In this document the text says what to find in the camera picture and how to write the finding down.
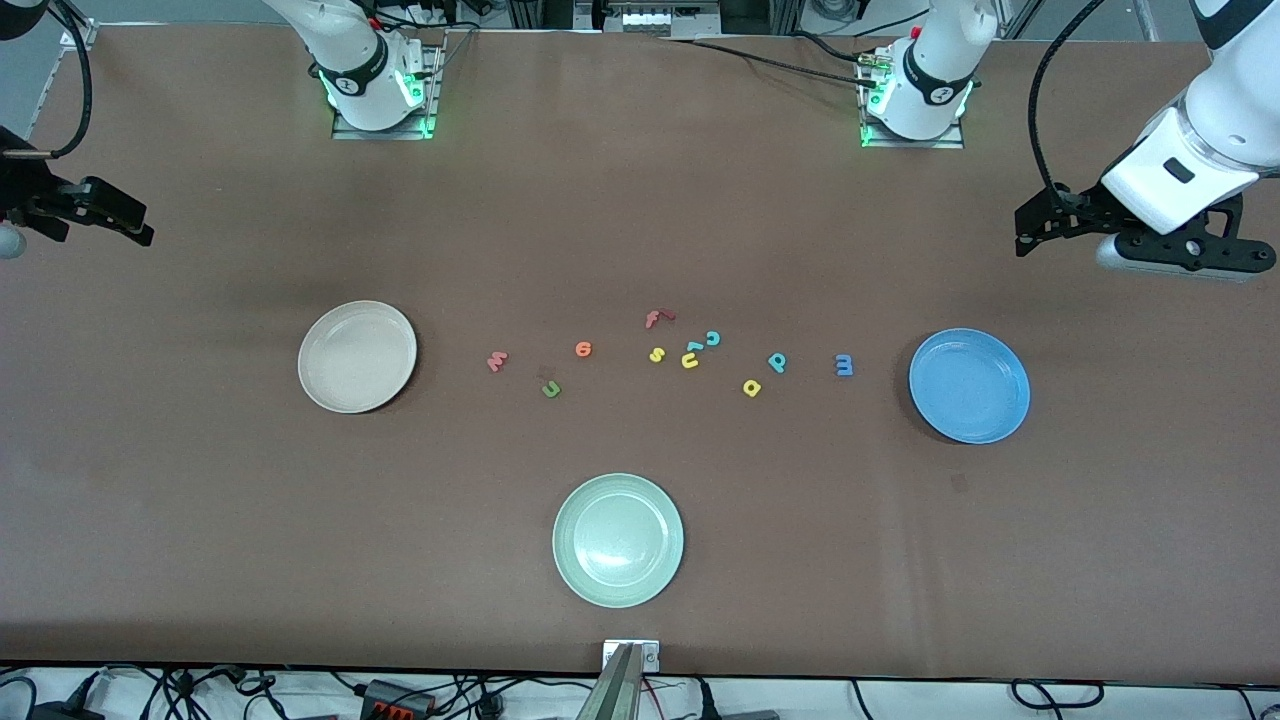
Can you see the silver device with connectors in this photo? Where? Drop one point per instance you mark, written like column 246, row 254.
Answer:
column 655, row 18

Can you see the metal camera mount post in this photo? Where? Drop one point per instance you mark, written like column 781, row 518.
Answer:
column 622, row 680

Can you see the teal letter p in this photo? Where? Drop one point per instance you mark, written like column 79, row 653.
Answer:
column 776, row 362

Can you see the red letter f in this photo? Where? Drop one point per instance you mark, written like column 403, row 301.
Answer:
column 652, row 320

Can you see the black orange power strip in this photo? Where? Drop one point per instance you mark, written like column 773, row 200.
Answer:
column 398, row 700

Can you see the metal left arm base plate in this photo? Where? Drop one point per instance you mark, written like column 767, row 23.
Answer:
column 915, row 144

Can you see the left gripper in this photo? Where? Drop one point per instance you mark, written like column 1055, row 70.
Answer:
column 1085, row 208

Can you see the beige brown plate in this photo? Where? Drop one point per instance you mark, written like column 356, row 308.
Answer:
column 357, row 357

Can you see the aluminium frame profile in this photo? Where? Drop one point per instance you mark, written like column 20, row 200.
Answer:
column 80, row 38

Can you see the red letter w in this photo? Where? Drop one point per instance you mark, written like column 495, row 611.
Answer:
column 497, row 362

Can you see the pale green plate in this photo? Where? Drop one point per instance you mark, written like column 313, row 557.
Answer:
column 618, row 540

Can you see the blue plate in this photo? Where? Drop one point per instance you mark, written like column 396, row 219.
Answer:
column 969, row 386

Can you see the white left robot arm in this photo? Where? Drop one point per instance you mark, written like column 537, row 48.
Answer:
column 935, row 70

